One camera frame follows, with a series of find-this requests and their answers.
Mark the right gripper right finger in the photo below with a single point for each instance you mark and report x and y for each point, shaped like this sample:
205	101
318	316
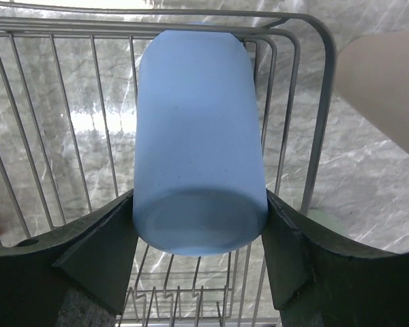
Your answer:
321	278

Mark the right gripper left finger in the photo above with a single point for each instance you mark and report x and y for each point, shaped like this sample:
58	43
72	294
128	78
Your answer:
75	275

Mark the blue plastic cup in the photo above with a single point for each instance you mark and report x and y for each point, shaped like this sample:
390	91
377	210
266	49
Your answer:
199	181

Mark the green cup right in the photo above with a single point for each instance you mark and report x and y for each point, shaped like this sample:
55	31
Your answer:
327	220

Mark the beige plastic cup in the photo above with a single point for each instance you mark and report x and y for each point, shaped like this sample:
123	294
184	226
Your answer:
372	75

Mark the black wire dish rack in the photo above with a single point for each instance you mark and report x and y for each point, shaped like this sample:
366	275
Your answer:
68	114

